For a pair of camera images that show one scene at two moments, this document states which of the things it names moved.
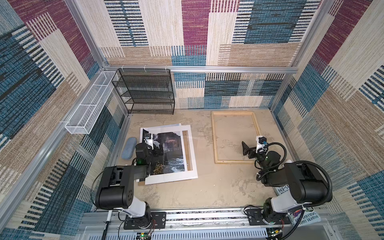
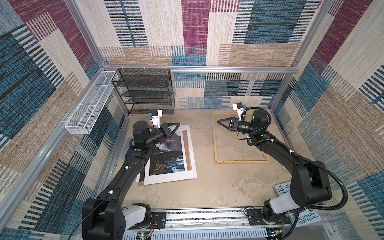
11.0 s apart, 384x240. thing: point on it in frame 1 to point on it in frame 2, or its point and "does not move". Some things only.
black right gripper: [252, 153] to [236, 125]
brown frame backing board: [187, 150] does not move
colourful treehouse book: [309, 216] does not move
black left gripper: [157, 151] to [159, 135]
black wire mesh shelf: [146, 91] does not move
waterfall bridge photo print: [172, 160] does not move
